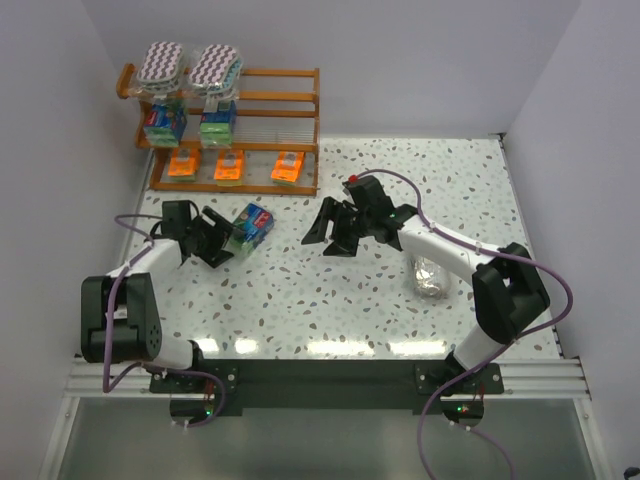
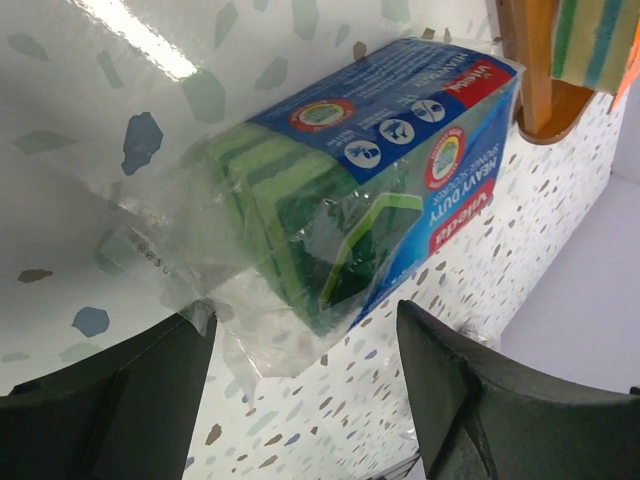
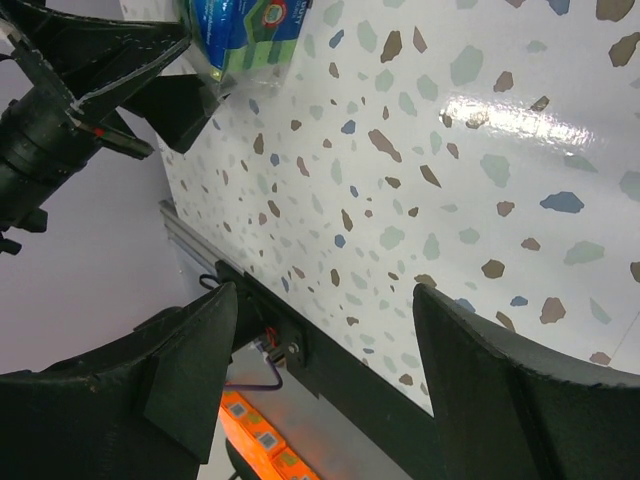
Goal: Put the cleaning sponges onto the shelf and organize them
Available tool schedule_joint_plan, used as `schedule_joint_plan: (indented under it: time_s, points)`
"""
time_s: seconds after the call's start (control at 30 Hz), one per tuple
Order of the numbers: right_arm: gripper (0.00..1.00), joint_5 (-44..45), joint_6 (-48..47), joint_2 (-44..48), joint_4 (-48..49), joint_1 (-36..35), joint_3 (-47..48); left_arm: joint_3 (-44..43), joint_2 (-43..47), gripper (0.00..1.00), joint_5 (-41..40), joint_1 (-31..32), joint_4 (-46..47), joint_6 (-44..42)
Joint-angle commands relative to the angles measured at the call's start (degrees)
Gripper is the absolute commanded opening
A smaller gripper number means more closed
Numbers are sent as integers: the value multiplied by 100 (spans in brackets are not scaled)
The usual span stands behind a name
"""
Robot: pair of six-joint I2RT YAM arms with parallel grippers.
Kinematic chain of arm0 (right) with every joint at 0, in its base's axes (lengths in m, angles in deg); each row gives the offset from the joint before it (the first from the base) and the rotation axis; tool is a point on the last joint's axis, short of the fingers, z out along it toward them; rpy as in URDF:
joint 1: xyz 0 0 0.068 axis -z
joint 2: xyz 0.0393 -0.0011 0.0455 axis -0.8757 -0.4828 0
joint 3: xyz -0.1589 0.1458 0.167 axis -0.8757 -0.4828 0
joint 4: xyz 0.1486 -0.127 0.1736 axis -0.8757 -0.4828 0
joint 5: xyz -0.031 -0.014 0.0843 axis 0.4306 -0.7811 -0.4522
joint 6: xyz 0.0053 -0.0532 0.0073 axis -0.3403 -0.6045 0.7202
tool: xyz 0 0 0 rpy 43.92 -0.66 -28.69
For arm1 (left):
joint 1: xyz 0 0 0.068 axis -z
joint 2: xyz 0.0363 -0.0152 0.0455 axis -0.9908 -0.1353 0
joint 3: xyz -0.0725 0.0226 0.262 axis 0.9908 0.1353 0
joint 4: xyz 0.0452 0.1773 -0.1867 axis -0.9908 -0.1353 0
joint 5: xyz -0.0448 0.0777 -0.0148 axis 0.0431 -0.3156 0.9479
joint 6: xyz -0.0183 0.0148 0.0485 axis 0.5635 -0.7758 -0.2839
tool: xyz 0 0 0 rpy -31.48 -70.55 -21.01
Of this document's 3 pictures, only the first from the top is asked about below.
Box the orange sponge box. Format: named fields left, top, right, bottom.
left=214, top=150, right=245, bottom=187
left=168, top=148, right=201, bottom=182
left=271, top=151, right=305, bottom=187

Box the grey sponge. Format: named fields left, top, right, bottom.
left=187, top=44, right=244, bottom=99
left=410, top=256, right=451, bottom=299

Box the blue label green sponge pack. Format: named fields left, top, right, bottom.
left=199, top=100, right=237, bottom=149

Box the purple wavy striped sponge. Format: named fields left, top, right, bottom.
left=129, top=41, right=189, bottom=98

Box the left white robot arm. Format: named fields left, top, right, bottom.
left=80, top=200, right=240, bottom=393

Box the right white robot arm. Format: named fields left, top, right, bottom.
left=302, top=175, right=550, bottom=382

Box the wooden two-tier shelf rack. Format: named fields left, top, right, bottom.
left=116, top=63, right=320, bottom=196

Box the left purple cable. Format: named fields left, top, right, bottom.
left=101, top=213, right=229, bottom=430

